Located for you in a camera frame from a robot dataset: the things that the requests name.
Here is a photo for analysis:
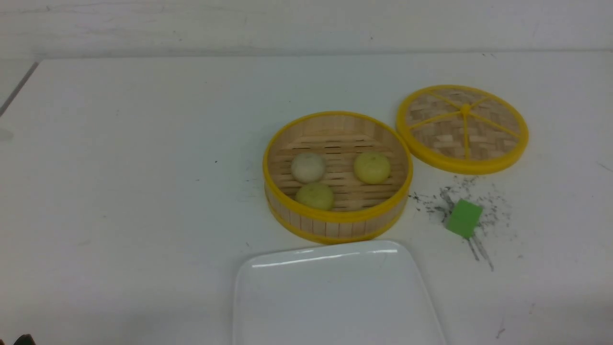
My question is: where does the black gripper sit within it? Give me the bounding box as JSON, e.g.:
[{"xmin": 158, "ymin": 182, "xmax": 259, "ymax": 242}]
[{"xmin": 13, "ymin": 334, "xmax": 34, "ymax": 345}]

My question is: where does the pale yellow steamed bun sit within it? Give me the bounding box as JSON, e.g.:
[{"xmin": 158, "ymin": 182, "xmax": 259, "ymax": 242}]
[{"xmin": 295, "ymin": 183, "xmax": 335, "ymax": 210}]

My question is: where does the white steamed bun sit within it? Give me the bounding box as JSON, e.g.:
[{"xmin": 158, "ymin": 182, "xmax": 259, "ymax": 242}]
[{"xmin": 290, "ymin": 152, "xmax": 326, "ymax": 184}]

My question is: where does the white square plate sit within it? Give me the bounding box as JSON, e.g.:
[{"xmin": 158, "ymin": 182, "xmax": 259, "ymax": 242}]
[{"xmin": 232, "ymin": 240, "xmax": 446, "ymax": 345}]

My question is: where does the yellow rimmed bamboo steamer basket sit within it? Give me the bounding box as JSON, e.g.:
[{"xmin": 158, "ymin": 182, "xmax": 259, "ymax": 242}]
[{"xmin": 262, "ymin": 111, "xmax": 413, "ymax": 244}]

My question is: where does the green cube block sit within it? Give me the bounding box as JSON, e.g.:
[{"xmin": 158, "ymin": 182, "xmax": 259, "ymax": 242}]
[{"xmin": 446, "ymin": 199, "xmax": 483, "ymax": 240}]

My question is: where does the yellow rimmed woven steamer lid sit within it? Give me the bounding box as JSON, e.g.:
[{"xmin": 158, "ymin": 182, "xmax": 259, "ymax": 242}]
[{"xmin": 396, "ymin": 85, "xmax": 529, "ymax": 175}]

